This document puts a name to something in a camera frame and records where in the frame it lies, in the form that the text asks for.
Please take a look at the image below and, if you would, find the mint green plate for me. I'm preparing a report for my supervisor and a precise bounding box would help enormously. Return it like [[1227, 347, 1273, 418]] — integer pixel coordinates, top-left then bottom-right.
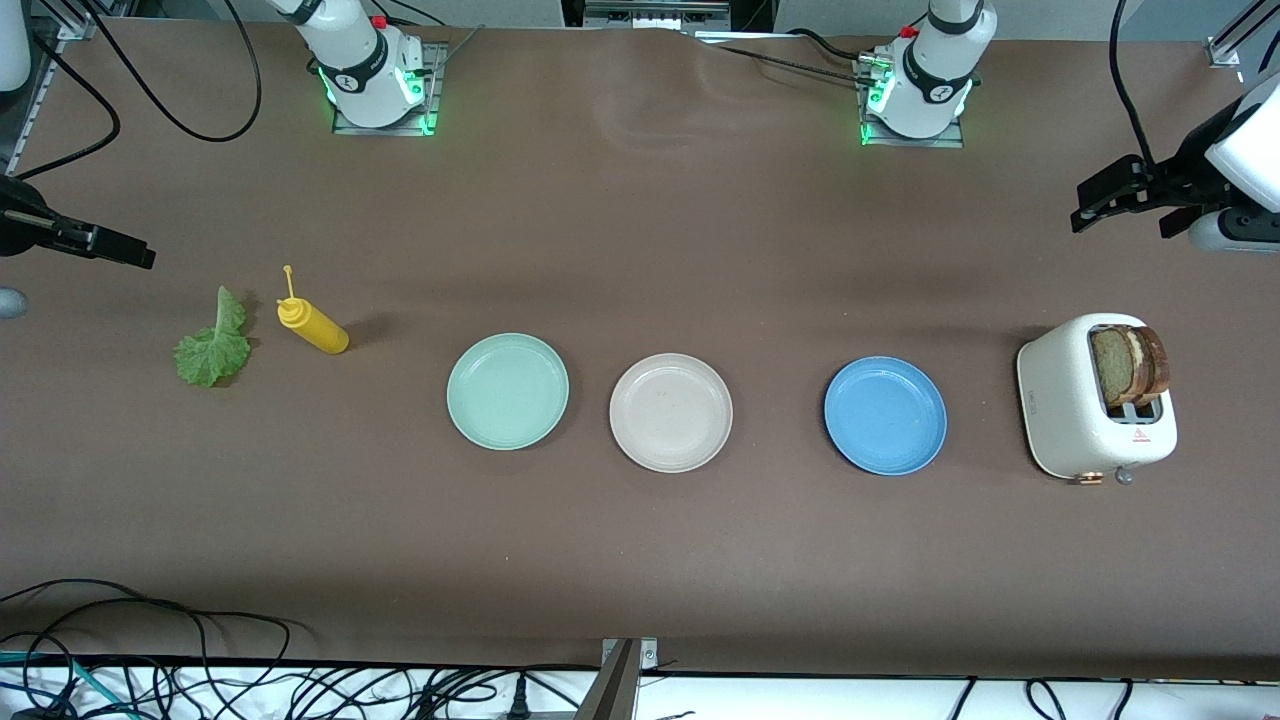
[[446, 332, 571, 452]]

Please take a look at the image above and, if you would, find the blue plate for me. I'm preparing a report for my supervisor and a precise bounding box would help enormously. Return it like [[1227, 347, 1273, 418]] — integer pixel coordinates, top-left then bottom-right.
[[823, 356, 948, 477]]

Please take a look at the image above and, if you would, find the yellow squeeze bottle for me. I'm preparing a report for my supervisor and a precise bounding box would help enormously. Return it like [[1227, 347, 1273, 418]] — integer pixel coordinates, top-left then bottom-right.
[[277, 265, 351, 355]]

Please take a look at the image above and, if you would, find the thick black base cable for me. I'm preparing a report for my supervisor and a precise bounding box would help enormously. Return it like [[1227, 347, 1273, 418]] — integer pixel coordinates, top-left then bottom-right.
[[785, 28, 883, 63]]

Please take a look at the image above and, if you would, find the black and metal device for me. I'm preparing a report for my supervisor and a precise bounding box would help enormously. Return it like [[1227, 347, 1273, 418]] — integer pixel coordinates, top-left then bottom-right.
[[560, 0, 776, 33]]

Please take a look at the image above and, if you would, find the teal cable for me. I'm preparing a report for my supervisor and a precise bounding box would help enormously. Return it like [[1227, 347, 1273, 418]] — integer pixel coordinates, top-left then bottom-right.
[[0, 650, 116, 720]]

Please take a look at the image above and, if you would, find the thin black base cable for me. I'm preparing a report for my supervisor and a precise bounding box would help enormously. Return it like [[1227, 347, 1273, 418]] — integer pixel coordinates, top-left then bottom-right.
[[712, 44, 873, 89]]

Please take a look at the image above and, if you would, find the long black looping cable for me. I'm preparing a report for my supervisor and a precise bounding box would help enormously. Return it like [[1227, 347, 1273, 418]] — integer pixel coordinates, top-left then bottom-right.
[[0, 578, 293, 720]]

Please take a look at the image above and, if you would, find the white toaster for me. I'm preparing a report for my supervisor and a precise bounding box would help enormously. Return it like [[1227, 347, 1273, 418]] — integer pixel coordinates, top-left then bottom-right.
[[1016, 313, 1179, 486]]

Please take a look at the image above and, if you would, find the grey metal bracket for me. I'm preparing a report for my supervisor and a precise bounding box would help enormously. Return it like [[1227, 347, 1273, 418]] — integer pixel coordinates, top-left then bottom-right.
[[575, 637, 659, 720]]

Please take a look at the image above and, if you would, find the green lettuce leaf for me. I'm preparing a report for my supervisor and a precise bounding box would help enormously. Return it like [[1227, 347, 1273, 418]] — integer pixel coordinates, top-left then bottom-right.
[[173, 286, 253, 389]]

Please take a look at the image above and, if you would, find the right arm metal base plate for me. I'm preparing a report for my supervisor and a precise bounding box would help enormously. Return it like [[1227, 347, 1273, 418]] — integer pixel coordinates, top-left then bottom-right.
[[332, 42, 448, 137]]

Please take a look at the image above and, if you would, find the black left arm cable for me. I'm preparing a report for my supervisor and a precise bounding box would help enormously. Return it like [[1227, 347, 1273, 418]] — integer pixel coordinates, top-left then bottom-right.
[[1109, 0, 1161, 166]]

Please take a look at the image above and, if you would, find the tangled black cable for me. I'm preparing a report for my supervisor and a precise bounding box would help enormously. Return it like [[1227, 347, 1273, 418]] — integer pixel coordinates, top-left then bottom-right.
[[290, 665, 601, 720]]

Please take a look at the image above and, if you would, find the aluminium frame rail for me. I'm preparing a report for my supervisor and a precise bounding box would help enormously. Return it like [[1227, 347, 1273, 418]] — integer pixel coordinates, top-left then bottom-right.
[[1205, 0, 1280, 69], [0, 0, 136, 176]]

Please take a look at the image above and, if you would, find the beige plate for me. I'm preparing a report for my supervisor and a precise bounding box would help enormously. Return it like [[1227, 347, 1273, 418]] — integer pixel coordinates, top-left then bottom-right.
[[609, 352, 734, 474]]

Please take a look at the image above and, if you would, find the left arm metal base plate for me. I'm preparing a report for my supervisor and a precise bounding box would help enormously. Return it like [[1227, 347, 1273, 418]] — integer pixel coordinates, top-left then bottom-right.
[[858, 55, 966, 150]]

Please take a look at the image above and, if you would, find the brown bread slice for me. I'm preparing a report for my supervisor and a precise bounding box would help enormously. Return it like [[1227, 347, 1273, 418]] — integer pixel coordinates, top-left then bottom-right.
[[1090, 327, 1138, 407], [1128, 324, 1172, 399]]

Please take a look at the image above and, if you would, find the thin grey wire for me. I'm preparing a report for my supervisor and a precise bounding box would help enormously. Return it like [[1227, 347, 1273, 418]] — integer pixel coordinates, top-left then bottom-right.
[[425, 25, 488, 81]]

